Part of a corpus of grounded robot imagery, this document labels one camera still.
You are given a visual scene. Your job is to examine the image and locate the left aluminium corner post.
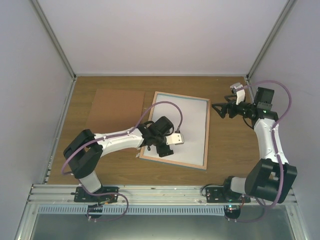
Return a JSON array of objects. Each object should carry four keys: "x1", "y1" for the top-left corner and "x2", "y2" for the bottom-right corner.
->
[{"x1": 30, "y1": 0, "x2": 77, "y2": 81}]

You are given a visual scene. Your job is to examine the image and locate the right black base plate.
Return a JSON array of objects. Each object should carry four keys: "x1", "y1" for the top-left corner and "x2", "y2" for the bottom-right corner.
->
[{"x1": 200, "y1": 184, "x2": 251, "y2": 204}]

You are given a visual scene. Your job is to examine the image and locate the grey slotted cable duct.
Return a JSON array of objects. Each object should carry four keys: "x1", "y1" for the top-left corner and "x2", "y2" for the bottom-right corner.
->
[{"x1": 38, "y1": 204, "x2": 225, "y2": 216}]

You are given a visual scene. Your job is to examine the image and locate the blue wooden picture frame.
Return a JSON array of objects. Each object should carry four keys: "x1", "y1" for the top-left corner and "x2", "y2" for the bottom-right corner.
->
[{"x1": 138, "y1": 90, "x2": 211, "y2": 171}]

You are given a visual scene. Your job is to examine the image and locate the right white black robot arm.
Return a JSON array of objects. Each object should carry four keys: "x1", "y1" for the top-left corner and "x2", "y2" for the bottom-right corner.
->
[{"x1": 212, "y1": 83, "x2": 298, "y2": 205}]

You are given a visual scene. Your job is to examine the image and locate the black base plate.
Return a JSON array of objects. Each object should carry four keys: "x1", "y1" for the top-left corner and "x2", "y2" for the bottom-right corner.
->
[
  {"x1": 200, "y1": 184, "x2": 251, "y2": 204},
  {"x1": 71, "y1": 186, "x2": 119, "y2": 204}
]

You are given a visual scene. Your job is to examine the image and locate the brown backing board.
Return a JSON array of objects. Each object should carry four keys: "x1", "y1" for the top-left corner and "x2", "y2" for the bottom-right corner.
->
[{"x1": 85, "y1": 88, "x2": 145, "y2": 133}]

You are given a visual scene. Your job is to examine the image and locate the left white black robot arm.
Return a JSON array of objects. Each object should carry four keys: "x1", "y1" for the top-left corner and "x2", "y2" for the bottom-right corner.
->
[{"x1": 61, "y1": 116, "x2": 183, "y2": 202}]

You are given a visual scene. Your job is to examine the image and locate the aluminium front rail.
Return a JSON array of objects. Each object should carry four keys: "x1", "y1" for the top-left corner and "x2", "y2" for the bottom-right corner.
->
[{"x1": 26, "y1": 184, "x2": 297, "y2": 206}]

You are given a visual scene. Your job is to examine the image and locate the aluminium corner post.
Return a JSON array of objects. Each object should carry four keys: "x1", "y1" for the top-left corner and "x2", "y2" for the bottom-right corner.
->
[
  {"x1": 245, "y1": 0, "x2": 297, "y2": 81},
  {"x1": 30, "y1": 0, "x2": 77, "y2": 81}
]

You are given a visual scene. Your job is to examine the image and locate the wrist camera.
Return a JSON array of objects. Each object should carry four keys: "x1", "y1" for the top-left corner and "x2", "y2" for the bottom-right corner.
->
[
  {"x1": 230, "y1": 82, "x2": 246, "y2": 105},
  {"x1": 165, "y1": 132, "x2": 184, "y2": 145}
]

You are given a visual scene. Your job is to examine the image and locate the right aluminium corner post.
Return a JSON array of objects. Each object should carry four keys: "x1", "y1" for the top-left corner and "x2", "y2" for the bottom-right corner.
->
[{"x1": 245, "y1": 0, "x2": 297, "y2": 81}]

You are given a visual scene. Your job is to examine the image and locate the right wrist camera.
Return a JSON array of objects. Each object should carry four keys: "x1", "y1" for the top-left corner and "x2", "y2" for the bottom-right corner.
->
[{"x1": 230, "y1": 82, "x2": 246, "y2": 105}]

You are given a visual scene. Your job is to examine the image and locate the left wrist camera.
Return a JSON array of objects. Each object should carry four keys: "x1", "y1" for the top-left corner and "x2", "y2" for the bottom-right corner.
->
[{"x1": 165, "y1": 132, "x2": 184, "y2": 145}]

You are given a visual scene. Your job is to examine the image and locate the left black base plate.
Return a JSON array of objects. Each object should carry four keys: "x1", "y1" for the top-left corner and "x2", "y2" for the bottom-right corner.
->
[{"x1": 71, "y1": 186, "x2": 119, "y2": 204}]

